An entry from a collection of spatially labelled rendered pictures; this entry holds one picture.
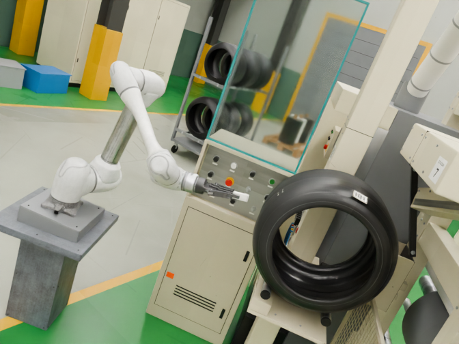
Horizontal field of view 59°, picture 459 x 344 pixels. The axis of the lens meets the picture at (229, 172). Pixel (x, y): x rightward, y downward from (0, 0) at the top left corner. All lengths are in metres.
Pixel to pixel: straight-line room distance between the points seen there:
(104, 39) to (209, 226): 5.17
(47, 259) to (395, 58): 1.98
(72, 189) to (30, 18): 7.29
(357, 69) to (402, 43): 9.22
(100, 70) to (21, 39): 2.46
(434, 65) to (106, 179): 1.83
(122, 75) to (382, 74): 1.19
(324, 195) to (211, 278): 1.22
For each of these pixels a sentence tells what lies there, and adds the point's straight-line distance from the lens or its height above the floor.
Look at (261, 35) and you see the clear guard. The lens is 2.27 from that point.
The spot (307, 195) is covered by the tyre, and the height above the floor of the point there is 1.40.
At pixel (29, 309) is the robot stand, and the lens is 2.67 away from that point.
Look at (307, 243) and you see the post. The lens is 2.13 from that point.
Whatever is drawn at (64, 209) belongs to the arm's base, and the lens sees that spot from 2.31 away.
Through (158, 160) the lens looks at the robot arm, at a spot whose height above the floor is 1.32.
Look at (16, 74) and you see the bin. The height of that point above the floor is 0.21.
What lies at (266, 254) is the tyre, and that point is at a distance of 1.74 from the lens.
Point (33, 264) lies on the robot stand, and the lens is 2.49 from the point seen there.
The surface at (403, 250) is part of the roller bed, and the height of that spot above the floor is 1.17.
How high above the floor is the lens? 1.88
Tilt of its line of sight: 18 degrees down
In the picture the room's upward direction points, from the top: 21 degrees clockwise
